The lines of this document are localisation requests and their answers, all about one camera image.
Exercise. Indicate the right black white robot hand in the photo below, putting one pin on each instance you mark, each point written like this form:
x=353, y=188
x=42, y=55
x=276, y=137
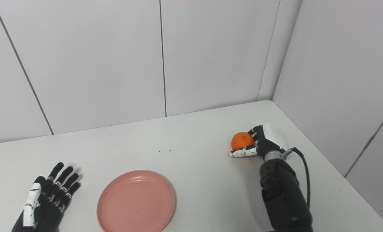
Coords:
x=268, y=141

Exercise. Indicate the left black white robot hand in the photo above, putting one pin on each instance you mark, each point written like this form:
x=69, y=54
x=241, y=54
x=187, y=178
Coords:
x=48, y=199

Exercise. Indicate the pink round plate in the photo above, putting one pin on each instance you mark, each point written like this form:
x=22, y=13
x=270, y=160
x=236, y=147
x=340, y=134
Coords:
x=136, y=201

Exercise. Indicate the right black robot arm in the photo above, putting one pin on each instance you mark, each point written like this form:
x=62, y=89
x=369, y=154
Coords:
x=283, y=193

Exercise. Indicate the orange fruit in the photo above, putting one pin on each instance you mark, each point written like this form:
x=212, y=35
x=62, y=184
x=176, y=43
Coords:
x=242, y=140

